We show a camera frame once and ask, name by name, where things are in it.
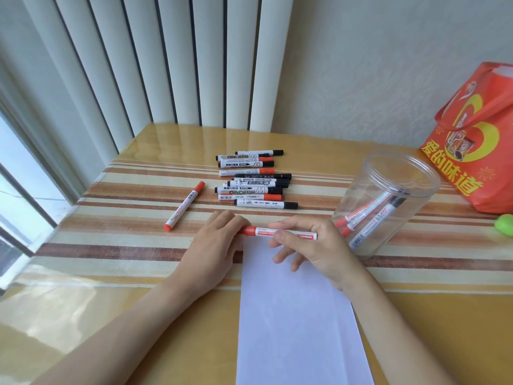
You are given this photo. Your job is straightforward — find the green round object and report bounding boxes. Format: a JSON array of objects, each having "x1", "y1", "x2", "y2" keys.
[{"x1": 494, "y1": 214, "x2": 513, "y2": 238}]

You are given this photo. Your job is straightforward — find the red printed gift bag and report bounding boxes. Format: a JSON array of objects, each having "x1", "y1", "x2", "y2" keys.
[{"x1": 419, "y1": 62, "x2": 513, "y2": 215}]

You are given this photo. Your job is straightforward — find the white vertical blinds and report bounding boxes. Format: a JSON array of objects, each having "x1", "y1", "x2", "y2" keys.
[{"x1": 0, "y1": 0, "x2": 296, "y2": 189}]

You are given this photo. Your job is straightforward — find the person's right forearm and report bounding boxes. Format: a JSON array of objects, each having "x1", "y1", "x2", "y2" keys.
[{"x1": 344, "y1": 272, "x2": 457, "y2": 385}]

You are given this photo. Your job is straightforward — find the person's left forearm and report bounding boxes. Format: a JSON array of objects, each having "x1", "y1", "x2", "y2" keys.
[{"x1": 31, "y1": 273, "x2": 219, "y2": 385}]

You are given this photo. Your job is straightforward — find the person's left hand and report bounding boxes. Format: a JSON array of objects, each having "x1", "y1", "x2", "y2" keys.
[{"x1": 176, "y1": 210, "x2": 252, "y2": 292}]

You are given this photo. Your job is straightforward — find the striped table runner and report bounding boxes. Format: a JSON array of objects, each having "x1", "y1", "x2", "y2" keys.
[{"x1": 30, "y1": 158, "x2": 513, "y2": 295}]

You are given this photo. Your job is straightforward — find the clear plastic jar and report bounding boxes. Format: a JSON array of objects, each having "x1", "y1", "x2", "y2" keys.
[{"x1": 331, "y1": 150, "x2": 442, "y2": 261}]

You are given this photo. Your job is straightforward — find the window frame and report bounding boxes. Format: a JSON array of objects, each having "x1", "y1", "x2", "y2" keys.
[{"x1": 0, "y1": 104, "x2": 83, "y2": 291}]

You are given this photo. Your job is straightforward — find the person's right hand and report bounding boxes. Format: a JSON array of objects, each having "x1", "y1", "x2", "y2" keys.
[{"x1": 268, "y1": 215, "x2": 368, "y2": 292}]

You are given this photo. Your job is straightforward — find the row of whiteboard markers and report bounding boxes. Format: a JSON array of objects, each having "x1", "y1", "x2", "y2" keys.
[{"x1": 215, "y1": 149, "x2": 299, "y2": 210}]

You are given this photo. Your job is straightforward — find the red capped whiteboard marker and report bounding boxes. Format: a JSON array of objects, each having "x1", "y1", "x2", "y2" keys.
[
  {"x1": 334, "y1": 192, "x2": 391, "y2": 229},
  {"x1": 238, "y1": 225, "x2": 318, "y2": 241},
  {"x1": 164, "y1": 181, "x2": 206, "y2": 232},
  {"x1": 340, "y1": 196, "x2": 397, "y2": 238}
]

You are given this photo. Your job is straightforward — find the black capped whiteboard marker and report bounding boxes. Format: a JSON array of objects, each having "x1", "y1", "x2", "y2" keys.
[{"x1": 348, "y1": 195, "x2": 408, "y2": 250}]

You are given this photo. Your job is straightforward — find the white paper sheet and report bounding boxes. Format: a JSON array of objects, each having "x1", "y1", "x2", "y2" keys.
[{"x1": 235, "y1": 236, "x2": 375, "y2": 385}]

